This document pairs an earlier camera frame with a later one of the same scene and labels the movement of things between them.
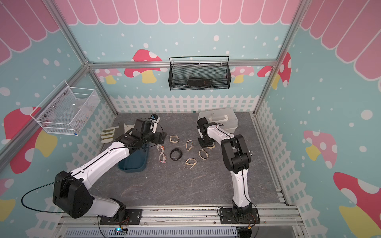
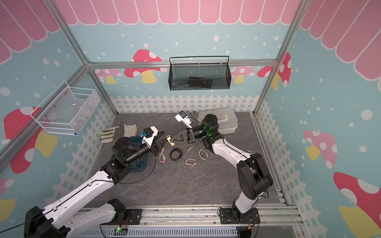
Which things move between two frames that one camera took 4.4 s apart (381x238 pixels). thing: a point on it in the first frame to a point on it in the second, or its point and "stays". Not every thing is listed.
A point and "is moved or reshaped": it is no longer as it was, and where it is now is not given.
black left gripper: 157,140 to 158,146
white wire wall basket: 66,109 stays
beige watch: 206,153 stays
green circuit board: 120,231 stays
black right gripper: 203,145 to 191,138
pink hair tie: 162,158 stays
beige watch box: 211,147 is moved or reshaped
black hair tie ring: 175,154 stays
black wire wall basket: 199,73 stays
